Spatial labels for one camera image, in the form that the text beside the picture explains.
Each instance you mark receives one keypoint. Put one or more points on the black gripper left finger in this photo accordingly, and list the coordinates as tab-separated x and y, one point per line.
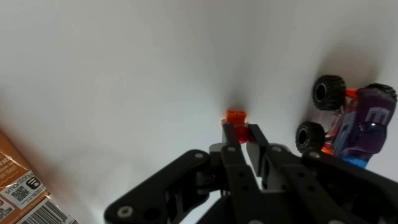
232	165

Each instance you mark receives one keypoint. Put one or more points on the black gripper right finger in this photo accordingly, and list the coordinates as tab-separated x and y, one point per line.
290	174

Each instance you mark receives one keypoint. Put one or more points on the small orange toy block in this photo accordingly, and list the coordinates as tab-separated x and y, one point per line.
237	116

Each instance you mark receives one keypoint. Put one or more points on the purple monster truck toy car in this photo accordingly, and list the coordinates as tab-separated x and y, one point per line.
361	124

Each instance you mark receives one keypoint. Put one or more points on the orange snack bag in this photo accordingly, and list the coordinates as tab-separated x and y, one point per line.
17	182

